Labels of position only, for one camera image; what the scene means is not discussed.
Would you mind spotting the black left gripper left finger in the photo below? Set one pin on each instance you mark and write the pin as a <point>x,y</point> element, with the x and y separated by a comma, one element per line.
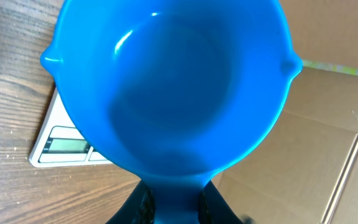
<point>139,208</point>

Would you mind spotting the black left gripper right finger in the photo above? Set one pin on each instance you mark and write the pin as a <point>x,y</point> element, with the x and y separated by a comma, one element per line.
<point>213,209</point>

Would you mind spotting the blue plastic measuring scoop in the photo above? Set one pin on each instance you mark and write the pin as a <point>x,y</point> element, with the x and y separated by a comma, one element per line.
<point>174,91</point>

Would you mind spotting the white digital kitchen scale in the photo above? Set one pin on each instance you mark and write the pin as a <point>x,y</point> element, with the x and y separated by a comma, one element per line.
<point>60,144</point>

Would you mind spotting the brown cardboard panel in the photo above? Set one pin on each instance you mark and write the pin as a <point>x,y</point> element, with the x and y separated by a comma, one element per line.
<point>306,170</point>

